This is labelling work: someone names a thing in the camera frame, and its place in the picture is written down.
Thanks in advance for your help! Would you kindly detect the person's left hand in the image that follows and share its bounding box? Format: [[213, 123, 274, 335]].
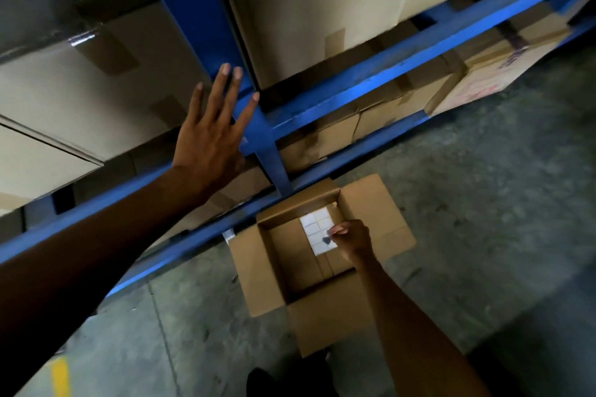
[[172, 63, 260, 200]]

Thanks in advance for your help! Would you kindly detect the person's left forearm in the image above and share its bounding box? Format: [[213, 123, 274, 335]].
[[0, 164, 211, 397]]

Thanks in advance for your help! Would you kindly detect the group of small white boxes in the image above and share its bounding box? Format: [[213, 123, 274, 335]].
[[299, 206, 340, 257]]

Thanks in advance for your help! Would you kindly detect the person's right forearm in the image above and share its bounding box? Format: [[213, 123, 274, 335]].
[[347, 252, 495, 397]]

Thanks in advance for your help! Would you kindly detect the person's right hand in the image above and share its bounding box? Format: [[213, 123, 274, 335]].
[[331, 219, 373, 267]]

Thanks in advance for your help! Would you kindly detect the brown taped cardboard box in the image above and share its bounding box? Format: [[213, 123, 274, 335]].
[[353, 51, 467, 141]]

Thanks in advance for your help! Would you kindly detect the large plastic-wrapped cardboard box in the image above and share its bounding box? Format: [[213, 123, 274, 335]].
[[0, 0, 211, 166]]

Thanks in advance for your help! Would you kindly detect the blue metal shelf rack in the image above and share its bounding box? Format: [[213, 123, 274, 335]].
[[0, 0, 596, 301]]

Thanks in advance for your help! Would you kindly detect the open brown cardboard carton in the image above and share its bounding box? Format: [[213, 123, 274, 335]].
[[228, 173, 417, 358]]

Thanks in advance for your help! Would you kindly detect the small brown cardboard box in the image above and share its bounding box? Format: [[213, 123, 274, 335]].
[[278, 113, 362, 175]]

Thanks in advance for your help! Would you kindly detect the person's dark trouser leg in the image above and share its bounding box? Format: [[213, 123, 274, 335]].
[[246, 349, 341, 397]]

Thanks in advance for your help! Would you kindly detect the large taped cardboard box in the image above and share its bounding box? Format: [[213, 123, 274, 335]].
[[223, 0, 425, 91]]

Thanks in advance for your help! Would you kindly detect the cardboard box with handwriting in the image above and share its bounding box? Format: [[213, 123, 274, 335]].
[[425, 15, 574, 117]]

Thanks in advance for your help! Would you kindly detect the plain beige cardboard box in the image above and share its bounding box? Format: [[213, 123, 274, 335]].
[[0, 117, 104, 217]]

